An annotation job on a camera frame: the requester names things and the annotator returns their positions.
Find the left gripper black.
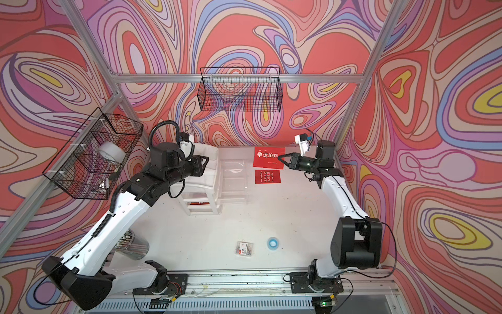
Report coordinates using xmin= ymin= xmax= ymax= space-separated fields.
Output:
xmin=164 ymin=154 xmax=210 ymax=188

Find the white plastic drawer organizer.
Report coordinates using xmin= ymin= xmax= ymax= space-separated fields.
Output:
xmin=179 ymin=143 xmax=222 ymax=215

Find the red postcard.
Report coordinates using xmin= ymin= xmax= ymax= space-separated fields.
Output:
xmin=190 ymin=201 xmax=210 ymax=206
xmin=253 ymin=147 xmax=286 ymax=170
xmin=254 ymin=170 xmax=281 ymax=184

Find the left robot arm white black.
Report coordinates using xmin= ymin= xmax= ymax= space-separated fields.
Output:
xmin=42 ymin=142 xmax=210 ymax=311

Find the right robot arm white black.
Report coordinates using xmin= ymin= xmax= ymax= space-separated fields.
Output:
xmin=278 ymin=133 xmax=383 ymax=292

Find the blue tape roll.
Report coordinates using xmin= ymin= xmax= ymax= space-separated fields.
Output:
xmin=267 ymin=237 xmax=280 ymax=251

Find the white tape roll in basket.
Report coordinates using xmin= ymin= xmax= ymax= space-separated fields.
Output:
xmin=98 ymin=141 xmax=126 ymax=164

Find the metal cup with pens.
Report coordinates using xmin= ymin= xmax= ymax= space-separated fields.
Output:
xmin=115 ymin=229 xmax=150 ymax=260

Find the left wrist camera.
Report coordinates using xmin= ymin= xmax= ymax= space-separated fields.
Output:
xmin=179 ymin=132 xmax=195 ymax=160

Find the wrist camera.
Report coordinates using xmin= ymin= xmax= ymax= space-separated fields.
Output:
xmin=179 ymin=132 xmax=195 ymax=160
xmin=294 ymin=133 xmax=314 ymax=156

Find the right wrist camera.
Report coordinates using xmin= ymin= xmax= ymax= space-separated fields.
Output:
xmin=294 ymin=133 xmax=314 ymax=156

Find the black wire basket back wall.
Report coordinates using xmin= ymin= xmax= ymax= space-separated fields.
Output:
xmin=197 ymin=66 xmax=283 ymax=113

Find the black wire basket wall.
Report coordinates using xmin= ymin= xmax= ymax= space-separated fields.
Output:
xmin=43 ymin=109 xmax=143 ymax=200
xmin=197 ymin=66 xmax=283 ymax=113

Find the black wire basket left wall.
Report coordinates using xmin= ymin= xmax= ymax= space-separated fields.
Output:
xmin=43 ymin=109 xmax=143 ymax=200

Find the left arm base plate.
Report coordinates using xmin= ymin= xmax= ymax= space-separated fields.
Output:
xmin=133 ymin=273 xmax=189 ymax=296

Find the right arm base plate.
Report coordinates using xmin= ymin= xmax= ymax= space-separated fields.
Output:
xmin=283 ymin=272 xmax=344 ymax=295

